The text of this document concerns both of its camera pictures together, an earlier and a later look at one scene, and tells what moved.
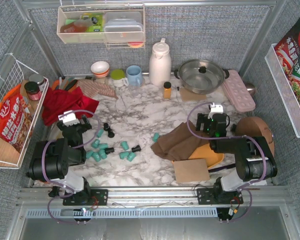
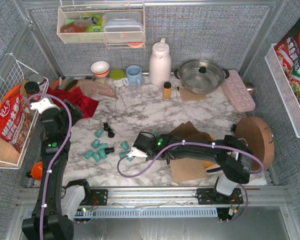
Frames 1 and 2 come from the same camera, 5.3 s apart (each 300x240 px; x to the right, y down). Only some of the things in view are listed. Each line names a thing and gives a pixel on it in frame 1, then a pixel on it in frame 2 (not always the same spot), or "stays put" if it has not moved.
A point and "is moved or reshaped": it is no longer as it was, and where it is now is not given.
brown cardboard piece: x=191 y=170 is moved or reshaped
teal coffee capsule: x=124 y=145 stays put
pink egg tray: x=240 y=96 stays put
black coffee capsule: x=106 y=126 stays put
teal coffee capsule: x=103 y=146 stays put
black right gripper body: x=203 y=122 -> x=139 y=142
